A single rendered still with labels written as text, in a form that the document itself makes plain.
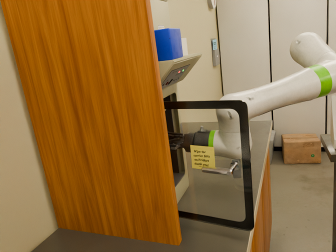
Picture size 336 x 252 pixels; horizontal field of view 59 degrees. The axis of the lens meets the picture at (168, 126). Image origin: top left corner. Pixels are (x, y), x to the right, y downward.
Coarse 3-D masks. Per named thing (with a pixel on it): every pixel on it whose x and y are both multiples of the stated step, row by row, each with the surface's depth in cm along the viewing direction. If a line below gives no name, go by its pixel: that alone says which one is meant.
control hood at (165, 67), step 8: (184, 56) 97; (192, 56) 102; (200, 56) 113; (160, 64) 87; (168, 64) 86; (176, 64) 90; (184, 64) 100; (192, 64) 112; (160, 72) 88; (168, 72) 89; (184, 72) 110
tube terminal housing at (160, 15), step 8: (152, 0) 100; (160, 0) 106; (152, 8) 100; (160, 8) 106; (152, 16) 100; (160, 16) 106; (168, 16) 113; (160, 24) 106; (168, 24) 113; (168, 88) 112; (176, 88) 120; (176, 96) 120
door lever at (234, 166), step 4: (232, 164) 84; (236, 164) 84; (204, 168) 84; (208, 168) 83; (212, 168) 83; (216, 168) 82; (220, 168) 82; (224, 168) 82; (228, 168) 81; (232, 168) 82; (236, 168) 84; (208, 172) 84; (212, 172) 83; (216, 172) 82; (220, 172) 82; (224, 172) 81; (228, 172) 80; (232, 172) 81
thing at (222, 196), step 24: (168, 120) 91; (192, 120) 87; (216, 120) 83; (240, 120) 80; (192, 144) 89; (216, 144) 85; (240, 144) 82; (192, 168) 92; (240, 168) 84; (192, 192) 94; (216, 192) 90; (240, 192) 86; (192, 216) 97; (216, 216) 93; (240, 216) 88
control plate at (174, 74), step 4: (188, 64) 105; (180, 68) 98; (184, 68) 104; (172, 72) 93; (176, 72) 98; (180, 72) 103; (168, 76) 92; (172, 76) 97; (176, 76) 103; (180, 76) 109; (164, 80) 92; (168, 80) 97; (176, 80) 108; (164, 84) 96; (168, 84) 102
